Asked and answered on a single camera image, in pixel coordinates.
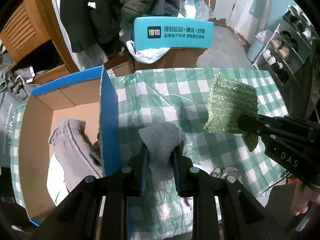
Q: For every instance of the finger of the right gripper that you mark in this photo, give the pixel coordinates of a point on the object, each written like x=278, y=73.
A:
x=251, y=125
x=287, y=124

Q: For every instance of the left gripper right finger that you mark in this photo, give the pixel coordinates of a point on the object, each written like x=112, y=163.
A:
x=222, y=208

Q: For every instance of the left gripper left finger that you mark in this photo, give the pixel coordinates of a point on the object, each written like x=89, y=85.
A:
x=98, y=205

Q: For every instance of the green sparkly knit cloth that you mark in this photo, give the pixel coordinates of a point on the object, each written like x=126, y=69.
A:
x=228, y=99

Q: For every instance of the light green cloth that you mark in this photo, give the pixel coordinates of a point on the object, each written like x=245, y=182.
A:
x=56, y=186

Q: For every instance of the grey towel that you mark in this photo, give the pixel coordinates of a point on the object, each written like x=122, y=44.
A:
x=72, y=149

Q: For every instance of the grey sock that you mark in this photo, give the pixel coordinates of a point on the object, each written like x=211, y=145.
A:
x=161, y=139

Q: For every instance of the right hand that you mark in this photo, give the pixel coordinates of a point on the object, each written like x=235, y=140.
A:
x=302, y=196

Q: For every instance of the shoe rack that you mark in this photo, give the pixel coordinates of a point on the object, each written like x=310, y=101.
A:
x=288, y=46

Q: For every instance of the green checkered tablecloth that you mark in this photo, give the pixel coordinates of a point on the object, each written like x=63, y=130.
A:
x=179, y=96

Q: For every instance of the blue-edged cardboard box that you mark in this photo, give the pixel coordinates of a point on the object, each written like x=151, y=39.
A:
x=87, y=96

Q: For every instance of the white plastic bag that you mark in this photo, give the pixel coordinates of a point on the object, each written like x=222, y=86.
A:
x=146, y=56

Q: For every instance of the teal shoe box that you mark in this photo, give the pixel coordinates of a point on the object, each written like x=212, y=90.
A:
x=155, y=32

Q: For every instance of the grey tote bag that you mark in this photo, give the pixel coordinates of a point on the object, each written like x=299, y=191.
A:
x=9, y=103

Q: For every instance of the grey hoodie pile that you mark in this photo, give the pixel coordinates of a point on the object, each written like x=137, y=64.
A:
x=15, y=85

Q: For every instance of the hanging dark jackets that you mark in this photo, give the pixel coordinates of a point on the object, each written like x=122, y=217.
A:
x=95, y=29

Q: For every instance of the wooden louvered wardrobe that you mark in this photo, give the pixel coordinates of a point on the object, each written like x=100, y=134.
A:
x=32, y=37

